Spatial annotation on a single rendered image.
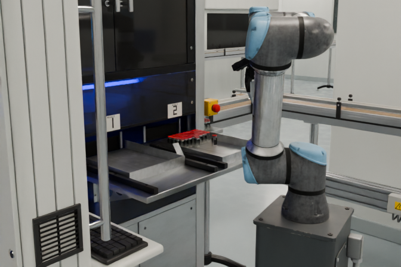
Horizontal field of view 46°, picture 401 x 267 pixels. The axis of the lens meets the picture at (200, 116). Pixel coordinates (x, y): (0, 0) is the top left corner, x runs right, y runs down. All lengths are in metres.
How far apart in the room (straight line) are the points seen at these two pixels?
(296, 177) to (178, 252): 0.95
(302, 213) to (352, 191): 1.19
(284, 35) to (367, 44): 1.93
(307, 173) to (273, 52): 0.41
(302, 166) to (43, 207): 0.78
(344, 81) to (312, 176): 1.81
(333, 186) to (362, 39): 0.99
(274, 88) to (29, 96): 0.67
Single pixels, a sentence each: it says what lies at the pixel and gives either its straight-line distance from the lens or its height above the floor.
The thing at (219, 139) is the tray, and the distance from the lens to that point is 2.07.
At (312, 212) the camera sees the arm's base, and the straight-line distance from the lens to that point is 1.54.
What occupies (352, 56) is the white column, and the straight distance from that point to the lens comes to 3.22.
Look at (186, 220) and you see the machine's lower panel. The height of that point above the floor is 0.49.
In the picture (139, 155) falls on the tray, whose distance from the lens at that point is 1.88.
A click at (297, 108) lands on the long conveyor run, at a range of 2.72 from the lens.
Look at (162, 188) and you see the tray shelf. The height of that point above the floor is 0.88.
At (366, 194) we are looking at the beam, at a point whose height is 0.50.
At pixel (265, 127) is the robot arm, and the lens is 1.41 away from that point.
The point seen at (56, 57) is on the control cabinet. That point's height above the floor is 1.33.
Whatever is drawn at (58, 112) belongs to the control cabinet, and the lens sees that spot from 1.04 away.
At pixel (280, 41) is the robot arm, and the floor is 1.35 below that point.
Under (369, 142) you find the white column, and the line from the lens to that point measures 3.25.
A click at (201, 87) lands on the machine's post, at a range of 2.16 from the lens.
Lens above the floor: 1.42
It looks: 12 degrees down
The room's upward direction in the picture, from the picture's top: straight up
